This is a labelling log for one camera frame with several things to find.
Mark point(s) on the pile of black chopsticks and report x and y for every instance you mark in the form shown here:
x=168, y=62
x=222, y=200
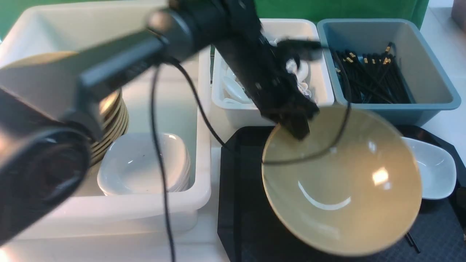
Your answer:
x=371, y=78

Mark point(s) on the black chopstick on tray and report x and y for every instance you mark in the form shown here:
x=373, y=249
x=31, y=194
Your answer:
x=409, y=238

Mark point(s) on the blue-grey chopstick bin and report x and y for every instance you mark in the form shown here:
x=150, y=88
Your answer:
x=428, y=85

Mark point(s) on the top white square dish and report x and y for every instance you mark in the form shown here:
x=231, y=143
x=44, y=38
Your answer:
x=133, y=142

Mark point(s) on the black serving tray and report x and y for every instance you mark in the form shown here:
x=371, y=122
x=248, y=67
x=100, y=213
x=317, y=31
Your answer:
x=250, y=232

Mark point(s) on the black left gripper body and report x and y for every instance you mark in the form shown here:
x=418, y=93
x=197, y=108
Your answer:
x=261, y=67

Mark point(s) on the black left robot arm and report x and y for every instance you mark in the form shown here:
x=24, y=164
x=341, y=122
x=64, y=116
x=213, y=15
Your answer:
x=50, y=112

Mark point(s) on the stack of tan bowls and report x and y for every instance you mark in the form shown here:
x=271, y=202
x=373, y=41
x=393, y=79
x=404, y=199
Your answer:
x=113, y=110

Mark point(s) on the pile of white spoons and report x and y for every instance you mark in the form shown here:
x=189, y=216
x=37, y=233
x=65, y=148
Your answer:
x=237, y=93

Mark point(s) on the white spoon bin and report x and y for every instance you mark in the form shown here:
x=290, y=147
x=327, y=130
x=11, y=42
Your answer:
x=319, y=84

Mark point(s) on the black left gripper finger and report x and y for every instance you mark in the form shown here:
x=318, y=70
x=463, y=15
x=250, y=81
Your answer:
x=296, y=126

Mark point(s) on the stack of white dishes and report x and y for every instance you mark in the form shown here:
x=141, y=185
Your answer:
x=139, y=173

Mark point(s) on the tan noodle bowl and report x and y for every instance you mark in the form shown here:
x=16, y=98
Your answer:
x=353, y=199

